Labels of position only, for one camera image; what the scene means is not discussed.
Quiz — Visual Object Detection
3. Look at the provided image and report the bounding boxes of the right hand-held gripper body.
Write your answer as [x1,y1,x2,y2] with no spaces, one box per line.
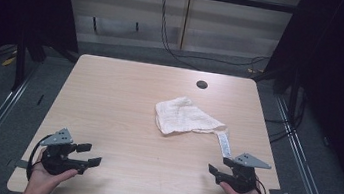
[213,149,274,194]

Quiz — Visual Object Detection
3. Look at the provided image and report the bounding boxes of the dark round table grommet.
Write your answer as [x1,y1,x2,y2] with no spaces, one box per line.
[194,79,209,91]

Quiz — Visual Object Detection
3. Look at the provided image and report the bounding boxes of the black floor cables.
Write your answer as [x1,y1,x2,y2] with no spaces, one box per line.
[261,86,310,148]

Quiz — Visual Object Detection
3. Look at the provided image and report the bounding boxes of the black hanging wall cable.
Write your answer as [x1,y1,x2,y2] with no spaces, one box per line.
[152,0,278,81]

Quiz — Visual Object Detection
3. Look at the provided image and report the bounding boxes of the white towel with tag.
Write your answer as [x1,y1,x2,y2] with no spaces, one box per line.
[149,92,241,160]

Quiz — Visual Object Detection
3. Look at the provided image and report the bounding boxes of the person's left hand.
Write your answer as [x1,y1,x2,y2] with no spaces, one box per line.
[25,147,82,194]

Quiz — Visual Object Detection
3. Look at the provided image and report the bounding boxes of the black upright stand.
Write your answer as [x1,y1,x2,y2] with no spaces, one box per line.
[9,40,30,93]

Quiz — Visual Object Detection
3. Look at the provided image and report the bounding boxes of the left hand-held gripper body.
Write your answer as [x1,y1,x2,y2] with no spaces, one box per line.
[35,124,94,181]

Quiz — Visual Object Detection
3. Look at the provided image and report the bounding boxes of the yellow floor object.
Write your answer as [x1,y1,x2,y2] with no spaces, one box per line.
[1,55,17,68]

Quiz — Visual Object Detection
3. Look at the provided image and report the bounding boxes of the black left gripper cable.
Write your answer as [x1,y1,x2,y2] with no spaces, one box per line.
[24,131,54,183]

